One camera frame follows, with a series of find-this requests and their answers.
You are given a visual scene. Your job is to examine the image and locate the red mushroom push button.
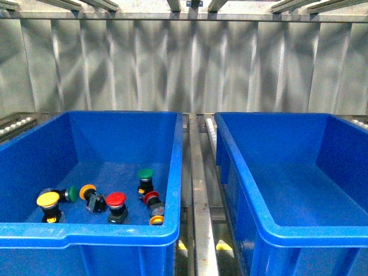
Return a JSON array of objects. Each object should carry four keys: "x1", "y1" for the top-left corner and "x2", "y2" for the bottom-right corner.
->
[{"x1": 105, "y1": 191, "x2": 128, "y2": 224}]

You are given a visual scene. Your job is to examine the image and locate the yellow push button sideways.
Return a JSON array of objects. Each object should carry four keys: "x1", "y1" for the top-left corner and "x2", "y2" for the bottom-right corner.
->
[{"x1": 79, "y1": 184, "x2": 107, "y2": 213}]

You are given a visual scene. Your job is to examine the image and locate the blue plastic bin with buttons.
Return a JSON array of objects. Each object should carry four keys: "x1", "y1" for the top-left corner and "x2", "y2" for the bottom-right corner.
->
[{"x1": 1, "y1": 111, "x2": 183, "y2": 275}]

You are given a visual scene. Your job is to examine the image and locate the green mushroom push button upright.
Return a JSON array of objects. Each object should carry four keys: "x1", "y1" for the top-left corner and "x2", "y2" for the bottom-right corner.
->
[{"x1": 137, "y1": 168, "x2": 154, "y2": 197}]

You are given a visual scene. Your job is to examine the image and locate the red push button lying sideways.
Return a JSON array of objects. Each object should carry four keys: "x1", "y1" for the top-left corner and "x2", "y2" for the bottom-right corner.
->
[{"x1": 143, "y1": 191, "x2": 165, "y2": 217}]

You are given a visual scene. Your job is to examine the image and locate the small yellow push button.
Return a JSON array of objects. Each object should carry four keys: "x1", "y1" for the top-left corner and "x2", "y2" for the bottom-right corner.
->
[{"x1": 149, "y1": 216, "x2": 164, "y2": 225}]

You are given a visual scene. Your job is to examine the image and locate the empty blue plastic bin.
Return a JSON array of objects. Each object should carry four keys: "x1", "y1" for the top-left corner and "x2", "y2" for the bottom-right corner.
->
[{"x1": 215, "y1": 112, "x2": 367, "y2": 275}]

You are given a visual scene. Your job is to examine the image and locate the green push button lying sideways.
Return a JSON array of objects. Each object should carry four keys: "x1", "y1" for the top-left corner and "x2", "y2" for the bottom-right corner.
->
[{"x1": 43, "y1": 185, "x2": 79, "y2": 203}]

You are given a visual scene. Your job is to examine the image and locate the yellow mushroom push button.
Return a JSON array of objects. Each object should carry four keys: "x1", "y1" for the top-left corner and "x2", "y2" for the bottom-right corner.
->
[{"x1": 36, "y1": 191, "x2": 63, "y2": 224}]

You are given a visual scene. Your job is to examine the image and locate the metal roller conveyor rail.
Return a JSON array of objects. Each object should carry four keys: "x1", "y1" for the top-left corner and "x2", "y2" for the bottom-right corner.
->
[{"x1": 175, "y1": 113, "x2": 240, "y2": 275}]

